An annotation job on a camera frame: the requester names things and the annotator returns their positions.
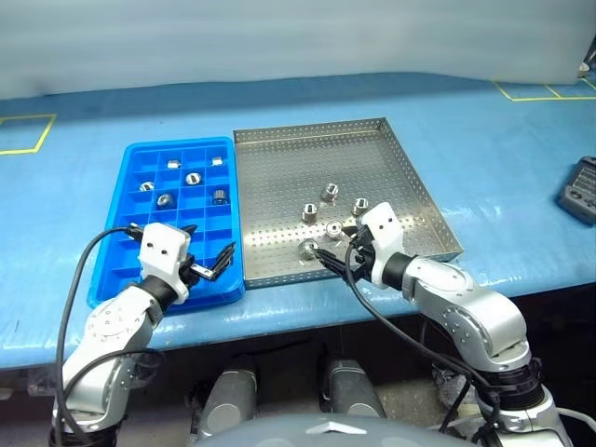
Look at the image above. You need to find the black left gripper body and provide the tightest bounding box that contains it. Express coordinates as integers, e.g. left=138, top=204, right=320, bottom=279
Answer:
left=179, top=253, right=215, bottom=286

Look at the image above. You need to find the grey robot torso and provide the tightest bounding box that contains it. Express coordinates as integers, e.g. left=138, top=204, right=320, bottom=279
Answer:
left=190, top=413, right=485, bottom=447

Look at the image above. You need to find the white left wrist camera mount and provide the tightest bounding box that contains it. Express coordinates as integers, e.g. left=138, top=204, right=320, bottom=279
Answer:
left=138, top=222, right=193, bottom=305

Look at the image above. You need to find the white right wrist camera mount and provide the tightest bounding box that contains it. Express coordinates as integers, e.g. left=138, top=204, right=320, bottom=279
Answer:
left=356, top=201, right=407, bottom=291

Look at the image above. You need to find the blue compartment organizer tray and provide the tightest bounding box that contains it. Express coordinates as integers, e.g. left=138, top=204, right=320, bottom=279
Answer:
left=87, top=135, right=247, bottom=314

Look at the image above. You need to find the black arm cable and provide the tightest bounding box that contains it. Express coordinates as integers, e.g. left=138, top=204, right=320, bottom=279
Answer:
left=53, top=223, right=165, bottom=447
left=343, top=239, right=504, bottom=446

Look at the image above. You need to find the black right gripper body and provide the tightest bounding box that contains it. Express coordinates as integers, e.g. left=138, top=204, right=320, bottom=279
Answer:
left=346, top=223, right=378, bottom=280

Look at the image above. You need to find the dark grey rounded knee cover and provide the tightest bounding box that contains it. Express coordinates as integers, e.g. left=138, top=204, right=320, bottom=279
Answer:
left=318, top=356, right=387, bottom=420
left=197, top=356, right=260, bottom=439

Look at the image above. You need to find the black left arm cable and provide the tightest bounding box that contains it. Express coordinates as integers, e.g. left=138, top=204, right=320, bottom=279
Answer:
left=53, top=223, right=165, bottom=447

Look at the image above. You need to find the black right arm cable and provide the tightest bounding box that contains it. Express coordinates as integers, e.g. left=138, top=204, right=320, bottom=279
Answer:
left=343, top=239, right=504, bottom=446

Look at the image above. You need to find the dark grey tool case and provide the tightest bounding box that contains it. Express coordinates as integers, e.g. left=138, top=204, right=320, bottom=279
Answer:
left=557, top=156, right=596, bottom=228

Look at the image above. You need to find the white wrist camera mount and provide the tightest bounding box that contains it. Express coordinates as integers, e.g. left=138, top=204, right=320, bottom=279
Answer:
left=356, top=201, right=407, bottom=291
left=138, top=222, right=193, bottom=305

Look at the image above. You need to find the perforated metal tray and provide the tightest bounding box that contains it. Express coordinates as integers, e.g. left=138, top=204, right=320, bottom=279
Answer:
left=232, top=116, right=465, bottom=291

